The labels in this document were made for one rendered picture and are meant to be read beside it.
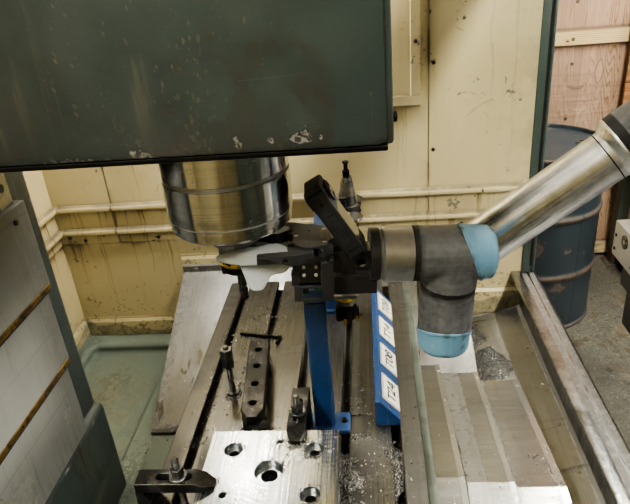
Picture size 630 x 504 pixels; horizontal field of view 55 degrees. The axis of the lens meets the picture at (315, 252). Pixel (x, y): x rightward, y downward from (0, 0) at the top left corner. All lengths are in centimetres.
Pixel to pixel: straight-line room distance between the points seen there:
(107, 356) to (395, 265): 156
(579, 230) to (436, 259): 223
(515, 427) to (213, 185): 107
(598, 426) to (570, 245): 161
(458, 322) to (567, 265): 222
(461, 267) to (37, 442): 82
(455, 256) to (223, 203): 30
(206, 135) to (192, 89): 5
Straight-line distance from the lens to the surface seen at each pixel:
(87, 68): 65
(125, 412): 195
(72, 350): 142
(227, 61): 61
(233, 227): 71
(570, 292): 314
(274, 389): 138
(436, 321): 85
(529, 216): 93
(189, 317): 193
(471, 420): 154
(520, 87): 181
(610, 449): 145
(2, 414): 114
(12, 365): 115
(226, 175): 69
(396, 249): 78
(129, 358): 217
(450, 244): 80
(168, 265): 205
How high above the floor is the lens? 177
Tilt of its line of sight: 27 degrees down
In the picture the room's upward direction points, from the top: 5 degrees counter-clockwise
